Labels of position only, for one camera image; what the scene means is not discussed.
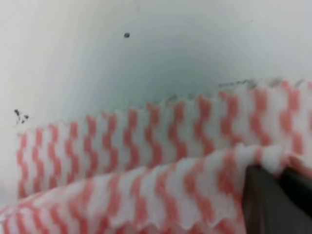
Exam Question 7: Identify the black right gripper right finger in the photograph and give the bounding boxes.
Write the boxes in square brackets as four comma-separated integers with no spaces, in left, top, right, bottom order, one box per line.
[279,168,312,212]

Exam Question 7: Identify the pink white striped towel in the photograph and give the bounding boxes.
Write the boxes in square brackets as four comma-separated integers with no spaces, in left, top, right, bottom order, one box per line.
[0,80,312,234]

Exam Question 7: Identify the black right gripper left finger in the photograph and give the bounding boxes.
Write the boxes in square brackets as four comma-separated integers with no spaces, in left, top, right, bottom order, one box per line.
[242,166,312,234]

